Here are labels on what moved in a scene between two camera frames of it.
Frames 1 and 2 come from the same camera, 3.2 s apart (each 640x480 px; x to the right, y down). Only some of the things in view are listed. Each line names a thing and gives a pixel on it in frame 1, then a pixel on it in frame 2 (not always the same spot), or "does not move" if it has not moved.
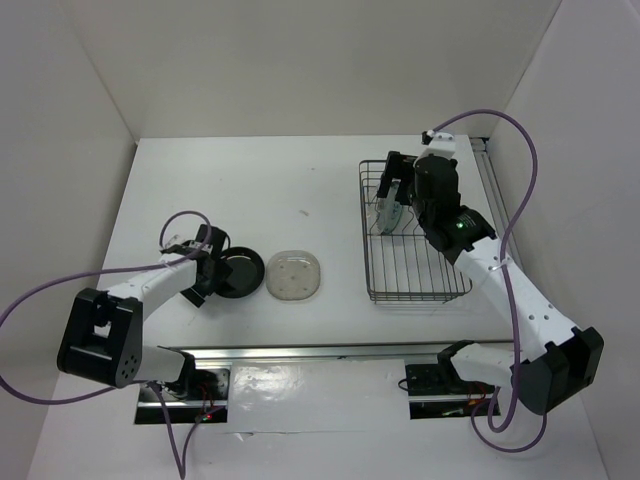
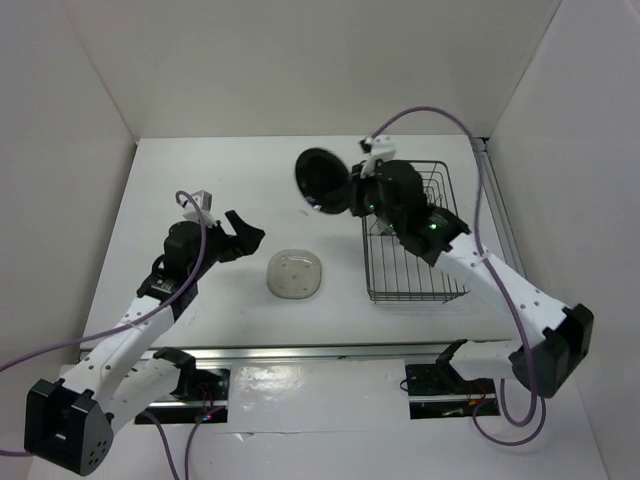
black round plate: (248, 271) -> (323, 179)
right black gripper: (390, 170) -> (358, 184)
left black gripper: (220, 272) -> (233, 248)
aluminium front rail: (328, 350) does not move
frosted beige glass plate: (292, 275) does not move
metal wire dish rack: (402, 266) does not move
